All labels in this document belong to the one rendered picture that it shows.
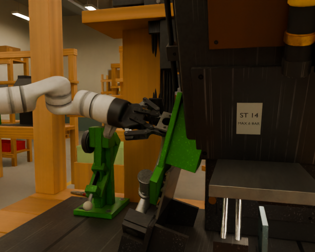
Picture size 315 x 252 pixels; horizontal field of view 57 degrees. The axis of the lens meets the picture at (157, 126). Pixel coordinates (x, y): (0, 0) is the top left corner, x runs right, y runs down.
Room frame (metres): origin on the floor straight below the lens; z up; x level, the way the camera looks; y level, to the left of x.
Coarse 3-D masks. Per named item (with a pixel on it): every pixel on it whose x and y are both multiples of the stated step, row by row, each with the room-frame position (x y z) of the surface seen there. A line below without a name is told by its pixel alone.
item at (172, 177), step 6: (174, 168) 0.70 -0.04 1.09; (180, 168) 0.81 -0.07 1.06; (168, 174) 0.65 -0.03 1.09; (174, 174) 0.73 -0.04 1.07; (168, 180) 0.66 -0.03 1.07; (174, 180) 0.76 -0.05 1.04; (168, 186) 0.68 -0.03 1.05; (174, 186) 0.80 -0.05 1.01; (162, 192) 0.65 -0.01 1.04; (168, 192) 0.71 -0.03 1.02; (162, 198) 0.65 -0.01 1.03; (168, 198) 0.74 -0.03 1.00; (162, 204) 0.67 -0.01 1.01; (156, 210) 0.68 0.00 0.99; (162, 210) 0.70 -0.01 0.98; (156, 216) 0.66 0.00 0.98
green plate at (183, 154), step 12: (180, 96) 0.61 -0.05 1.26; (180, 108) 0.63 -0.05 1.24; (180, 120) 0.63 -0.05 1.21; (168, 132) 0.62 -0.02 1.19; (180, 132) 0.63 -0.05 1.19; (168, 144) 0.62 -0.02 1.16; (180, 144) 0.63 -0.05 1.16; (192, 144) 0.62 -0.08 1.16; (168, 156) 0.63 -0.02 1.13; (180, 156) 0.63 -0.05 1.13; (192, 156) 0.62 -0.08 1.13; (168, 168) 0.71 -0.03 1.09; (192, 168) 0.62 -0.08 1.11
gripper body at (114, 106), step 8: (112, 104) 0.73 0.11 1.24; (120, 104) 0.73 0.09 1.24; (128, 104) 0.77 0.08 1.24; (136, 104) 0.77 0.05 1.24; (112, 112) 0.73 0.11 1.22; (120, 112) 0.73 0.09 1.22; (128, 112) 0.75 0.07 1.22; (136, 112) 0.75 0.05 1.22; (112, 120) 0.73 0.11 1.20; (120, 120) 0.73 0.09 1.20; (128, 120) 0.73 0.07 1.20; (136, 128) 0.74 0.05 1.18
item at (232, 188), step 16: (224, 160) 0.60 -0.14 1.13; (240, 160) 0.60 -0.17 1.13; (224, 176) 0.47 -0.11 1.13; (240, 176) 0.47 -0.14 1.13; (256, 176) 0.47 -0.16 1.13; (272, 176) 0.47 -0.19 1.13; (288, 176) 0.47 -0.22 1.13; (304, 176) 0.47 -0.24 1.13; (208, 192) 0.42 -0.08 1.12; (224, 192) 0.42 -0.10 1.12; (240, 192) 0.41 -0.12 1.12; (256, 192) 0.41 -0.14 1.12; (272, 192) 0.40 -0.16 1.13; (288, 192) 0.39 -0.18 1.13; (304, 192) 0.39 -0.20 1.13
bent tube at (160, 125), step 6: (162, 114) 0.73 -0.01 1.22; (168, 114) 0.73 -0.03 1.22; (162, 120) 0.72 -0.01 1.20; (168, 120) 0.73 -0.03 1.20; (156, 126) 0.70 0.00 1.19; (162, 126) 0.70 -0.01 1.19; (162, 138) 0.75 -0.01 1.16; (162, 144) 0.77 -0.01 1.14; (156, 162) 0.78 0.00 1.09; (138, 204) 0.70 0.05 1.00; (144, 204) 0.69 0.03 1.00; (150, 204) 0.71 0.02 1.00; (138, 210) 0.68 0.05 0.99; (144, 210) 0.68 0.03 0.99
